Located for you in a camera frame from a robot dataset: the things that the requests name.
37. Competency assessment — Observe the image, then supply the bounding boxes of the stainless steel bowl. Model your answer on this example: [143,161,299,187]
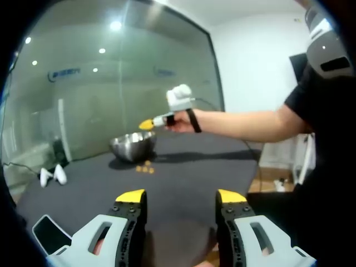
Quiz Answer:
[109,131,157,164]

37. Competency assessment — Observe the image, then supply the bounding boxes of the person's right hand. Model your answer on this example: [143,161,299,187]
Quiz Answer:
[164,110,196,134]

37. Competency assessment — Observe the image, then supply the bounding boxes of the small white floor object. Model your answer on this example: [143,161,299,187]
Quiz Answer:
[274,177,288,193]

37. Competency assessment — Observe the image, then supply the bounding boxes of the black wrist strap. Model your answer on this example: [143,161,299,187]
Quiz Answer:
[186,108,202,134]

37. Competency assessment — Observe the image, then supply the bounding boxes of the person's left hand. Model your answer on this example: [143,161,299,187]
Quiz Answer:
[146,224,221,267]

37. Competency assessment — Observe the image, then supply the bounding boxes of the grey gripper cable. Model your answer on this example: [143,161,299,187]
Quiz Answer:
[190,97,224,112]

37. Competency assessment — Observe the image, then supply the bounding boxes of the dark grey table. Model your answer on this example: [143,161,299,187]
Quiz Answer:
[15,130,264,267]

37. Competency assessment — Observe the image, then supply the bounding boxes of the white-edged flat phone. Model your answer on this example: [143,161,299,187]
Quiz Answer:
[31,214,73,256]

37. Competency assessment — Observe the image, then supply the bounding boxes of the black cable by controllers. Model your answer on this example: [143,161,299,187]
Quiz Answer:
[2,162,40,176]

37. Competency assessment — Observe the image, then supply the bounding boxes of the grey white worn device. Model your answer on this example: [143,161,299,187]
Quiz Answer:
[304,5,354,82]

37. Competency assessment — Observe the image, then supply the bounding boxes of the person in black shirt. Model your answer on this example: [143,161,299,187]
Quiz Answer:
[246,55,356,259]

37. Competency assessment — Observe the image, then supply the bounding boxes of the white cabinet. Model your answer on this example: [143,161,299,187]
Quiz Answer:
[261,132,317,186]

